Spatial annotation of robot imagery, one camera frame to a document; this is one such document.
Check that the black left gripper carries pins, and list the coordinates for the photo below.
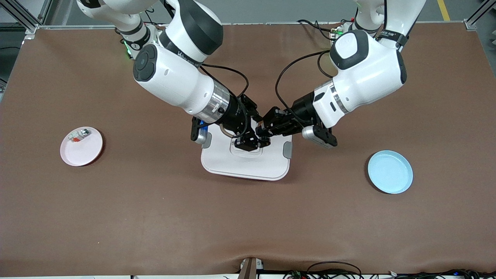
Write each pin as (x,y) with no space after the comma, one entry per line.
(300,109)

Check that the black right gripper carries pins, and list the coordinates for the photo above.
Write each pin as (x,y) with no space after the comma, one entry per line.
(235,115)

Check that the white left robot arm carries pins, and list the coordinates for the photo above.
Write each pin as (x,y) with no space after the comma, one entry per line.
(364,73)

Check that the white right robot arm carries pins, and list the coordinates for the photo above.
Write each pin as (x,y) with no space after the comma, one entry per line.
(174,77)

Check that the white lidded plastic box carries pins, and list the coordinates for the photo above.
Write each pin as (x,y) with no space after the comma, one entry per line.
(248,166)

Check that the brown table mat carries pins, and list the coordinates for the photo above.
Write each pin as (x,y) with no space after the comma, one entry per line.
(155,213)

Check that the light blue round plate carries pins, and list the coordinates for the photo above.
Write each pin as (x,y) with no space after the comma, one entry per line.
(389,172)

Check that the pink round plate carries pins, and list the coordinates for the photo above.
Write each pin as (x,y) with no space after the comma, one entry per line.
(81,153)

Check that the silver table edge rail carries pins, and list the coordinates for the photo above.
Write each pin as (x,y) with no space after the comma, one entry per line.
(252,24)

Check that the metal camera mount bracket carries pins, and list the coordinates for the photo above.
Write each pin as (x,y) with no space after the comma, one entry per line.
(248,269)

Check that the white and red switch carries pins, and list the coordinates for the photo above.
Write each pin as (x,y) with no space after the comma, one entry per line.
(82,133)

